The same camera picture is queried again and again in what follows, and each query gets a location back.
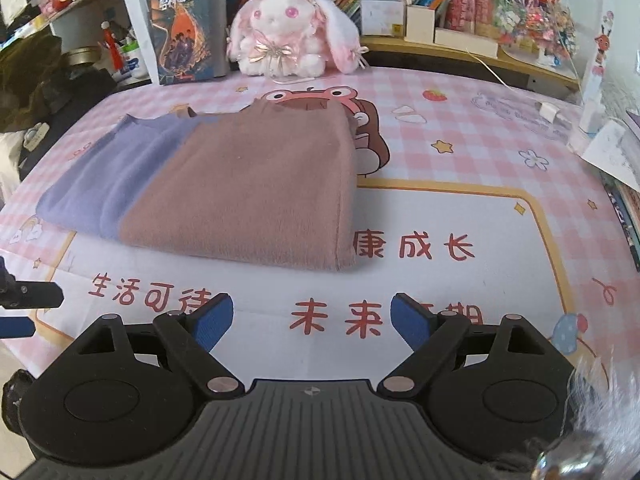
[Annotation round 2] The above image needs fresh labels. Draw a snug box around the purple and pink sweater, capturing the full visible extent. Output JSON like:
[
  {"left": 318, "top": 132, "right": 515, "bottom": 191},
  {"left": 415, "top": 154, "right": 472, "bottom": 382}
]
[{"left": 37, "top": 100, "right": 357, "bottom": 271}]

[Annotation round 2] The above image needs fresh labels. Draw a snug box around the pink checkered desk mat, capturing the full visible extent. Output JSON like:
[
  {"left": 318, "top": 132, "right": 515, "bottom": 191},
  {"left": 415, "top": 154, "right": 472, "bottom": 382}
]
[{"left": 1, "top": 68, "right": 639, "bottom": 382}]

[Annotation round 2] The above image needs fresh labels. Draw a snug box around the dark olive jacket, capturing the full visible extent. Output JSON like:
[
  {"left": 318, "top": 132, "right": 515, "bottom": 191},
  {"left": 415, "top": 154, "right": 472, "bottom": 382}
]
[{"left": 1, "top": 32, "right": 115, "bottom": 132}]

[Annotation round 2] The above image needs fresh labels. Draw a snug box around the stack of books right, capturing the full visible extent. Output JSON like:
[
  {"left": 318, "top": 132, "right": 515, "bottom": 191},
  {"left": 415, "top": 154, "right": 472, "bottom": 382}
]
[{"left": 598, "top": 109, "right": 640, "bottom": 273}]

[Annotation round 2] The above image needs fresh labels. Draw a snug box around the white charger plug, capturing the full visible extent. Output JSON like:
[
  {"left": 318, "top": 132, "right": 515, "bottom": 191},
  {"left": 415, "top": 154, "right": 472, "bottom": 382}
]
[{"left": 536, "top": 101, "right": 560, "bottom": 124}]

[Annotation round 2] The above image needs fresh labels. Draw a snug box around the white cream jar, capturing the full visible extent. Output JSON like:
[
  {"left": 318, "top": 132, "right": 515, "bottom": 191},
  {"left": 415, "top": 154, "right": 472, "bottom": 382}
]
[{"left": 120, "top": 40, "right": 149, "bottom": 80}]

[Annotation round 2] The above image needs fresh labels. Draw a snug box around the red hanging tassel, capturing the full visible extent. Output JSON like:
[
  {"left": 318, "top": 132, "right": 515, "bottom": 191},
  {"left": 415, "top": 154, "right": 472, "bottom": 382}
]
[{"left": 101, "top": 21, "right": 125, "bottom": 72}]

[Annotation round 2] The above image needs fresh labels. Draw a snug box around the white paper note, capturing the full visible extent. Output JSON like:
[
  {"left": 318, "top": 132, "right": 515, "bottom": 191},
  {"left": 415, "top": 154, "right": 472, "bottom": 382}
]
[{"left": 580, "top": 114, "right": 639, "bottom": 192}]

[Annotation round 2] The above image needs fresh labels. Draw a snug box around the flat beige box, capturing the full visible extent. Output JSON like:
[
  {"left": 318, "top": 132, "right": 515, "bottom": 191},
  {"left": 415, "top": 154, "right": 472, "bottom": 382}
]
[{"left": 434, "top": 28, "right": 499, "bottom": 58}]

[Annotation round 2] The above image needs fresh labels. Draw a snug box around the wooden bookshelf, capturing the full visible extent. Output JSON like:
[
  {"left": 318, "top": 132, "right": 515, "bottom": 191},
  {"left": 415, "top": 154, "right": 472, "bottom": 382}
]
[{"left": 124, "top": 0, "right": 603, "bottom": 93}]

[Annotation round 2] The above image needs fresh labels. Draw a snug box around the beige wooden pen holder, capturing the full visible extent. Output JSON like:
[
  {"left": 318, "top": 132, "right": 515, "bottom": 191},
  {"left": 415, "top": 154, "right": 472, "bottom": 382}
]
[{"left": 405, "top": 6, "right": 435, "bottom": 44}]

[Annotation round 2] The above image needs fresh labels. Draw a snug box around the small white box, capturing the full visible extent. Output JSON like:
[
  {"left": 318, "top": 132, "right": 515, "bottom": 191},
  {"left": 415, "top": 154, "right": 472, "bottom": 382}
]
[{"left": 360, "top": 0, "right": 406, "bottom": 38}]

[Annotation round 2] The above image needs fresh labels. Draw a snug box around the pink white bunny plush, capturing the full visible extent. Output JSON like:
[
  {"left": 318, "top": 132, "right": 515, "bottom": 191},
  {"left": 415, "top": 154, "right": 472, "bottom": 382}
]
[{"left": 227, "top": 0, "right": 367, "bottom": 80}]

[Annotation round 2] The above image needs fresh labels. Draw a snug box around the Harry Potter book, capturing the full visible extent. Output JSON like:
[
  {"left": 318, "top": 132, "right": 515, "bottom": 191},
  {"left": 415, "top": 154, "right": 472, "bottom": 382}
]
[{"left": 150, "top": 0, "right": 229, "bottom": 86}]

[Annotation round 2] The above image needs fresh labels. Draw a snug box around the colourful toy bouquet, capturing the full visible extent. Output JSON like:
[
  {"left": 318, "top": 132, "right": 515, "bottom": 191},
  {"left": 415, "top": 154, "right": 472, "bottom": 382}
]
[{"left": 494, "top": 0, "right": 577, "bottom": 67}]

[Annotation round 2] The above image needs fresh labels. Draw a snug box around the white charger cable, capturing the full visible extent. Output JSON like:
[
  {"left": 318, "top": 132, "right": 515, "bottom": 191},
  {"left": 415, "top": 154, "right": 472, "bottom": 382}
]
[{"left": 464, "top": 49, "right": 542, "bottom": 106}]

